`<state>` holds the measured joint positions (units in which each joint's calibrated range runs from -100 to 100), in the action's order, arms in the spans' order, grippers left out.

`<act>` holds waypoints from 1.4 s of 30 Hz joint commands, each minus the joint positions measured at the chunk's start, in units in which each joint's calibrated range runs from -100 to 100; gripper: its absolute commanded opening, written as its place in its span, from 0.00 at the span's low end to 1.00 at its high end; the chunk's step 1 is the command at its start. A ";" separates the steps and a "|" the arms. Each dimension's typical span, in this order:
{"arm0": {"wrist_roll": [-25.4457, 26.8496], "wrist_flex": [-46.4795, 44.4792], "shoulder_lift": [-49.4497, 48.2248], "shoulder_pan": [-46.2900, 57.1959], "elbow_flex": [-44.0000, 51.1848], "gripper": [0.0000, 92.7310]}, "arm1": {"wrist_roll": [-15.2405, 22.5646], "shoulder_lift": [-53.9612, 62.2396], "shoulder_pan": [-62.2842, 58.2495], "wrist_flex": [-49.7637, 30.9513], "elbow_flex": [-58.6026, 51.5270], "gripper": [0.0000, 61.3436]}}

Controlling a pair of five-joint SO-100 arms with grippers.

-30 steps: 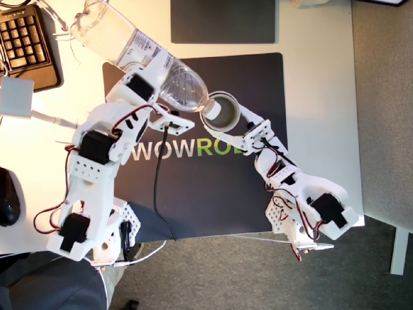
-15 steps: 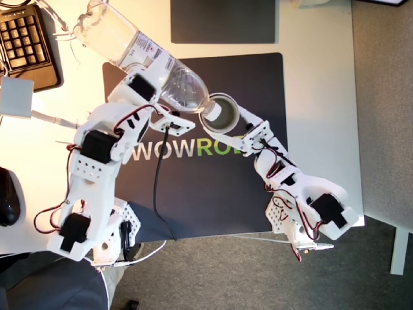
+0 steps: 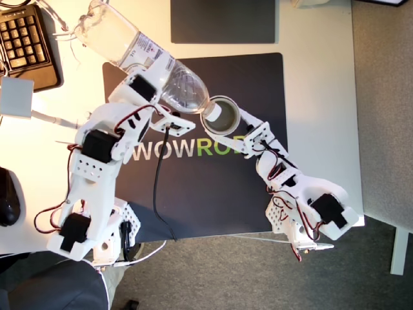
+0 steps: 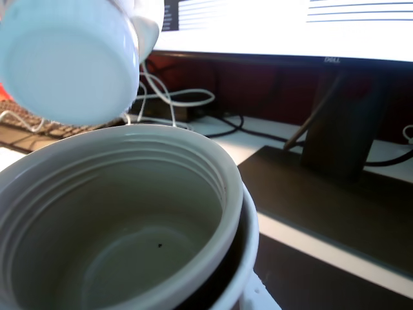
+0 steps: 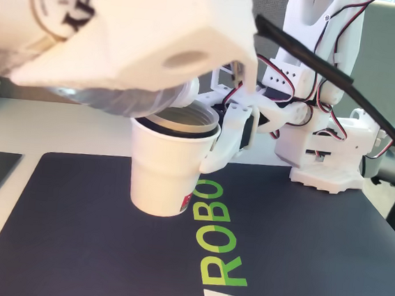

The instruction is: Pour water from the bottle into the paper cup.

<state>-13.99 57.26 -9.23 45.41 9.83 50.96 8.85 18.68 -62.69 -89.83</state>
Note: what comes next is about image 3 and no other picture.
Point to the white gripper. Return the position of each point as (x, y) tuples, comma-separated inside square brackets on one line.
[(144, 86), (249, 124)]

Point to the white paper cup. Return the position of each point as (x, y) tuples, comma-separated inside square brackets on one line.
[(227, 119)]

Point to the clear plastic water bottle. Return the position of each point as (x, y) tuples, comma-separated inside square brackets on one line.
[(184, 87)]

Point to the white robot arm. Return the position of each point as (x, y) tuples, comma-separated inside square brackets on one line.
[(319, 187), (93, 184)]

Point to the black WOWROBO mat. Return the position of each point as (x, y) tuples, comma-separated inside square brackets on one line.
[(209, 200)]

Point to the dark grey flat pad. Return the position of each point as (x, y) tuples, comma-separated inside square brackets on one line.
[(224, 21)]

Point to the white device with knob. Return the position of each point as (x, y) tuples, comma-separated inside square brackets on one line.
[(87, 113)]

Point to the thin white stick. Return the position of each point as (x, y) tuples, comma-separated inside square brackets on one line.
[(66, 142)]

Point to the black keyboard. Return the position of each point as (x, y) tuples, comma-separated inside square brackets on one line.
[(24, 42)]

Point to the dark flat object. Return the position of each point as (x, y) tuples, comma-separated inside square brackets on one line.
[(380, 1)]

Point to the grey table leg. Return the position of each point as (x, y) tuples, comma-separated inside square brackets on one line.
[(400, 252)]

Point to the black computer mouse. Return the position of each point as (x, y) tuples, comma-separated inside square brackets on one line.
[(11, 197)]

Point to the black shoe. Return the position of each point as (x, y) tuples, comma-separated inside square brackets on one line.
[(131, 305)]

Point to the dark grey garment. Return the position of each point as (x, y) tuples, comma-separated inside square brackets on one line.
[(48, 284)]

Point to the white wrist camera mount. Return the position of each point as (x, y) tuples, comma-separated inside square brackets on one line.
[(264, 129), (187, 124)]

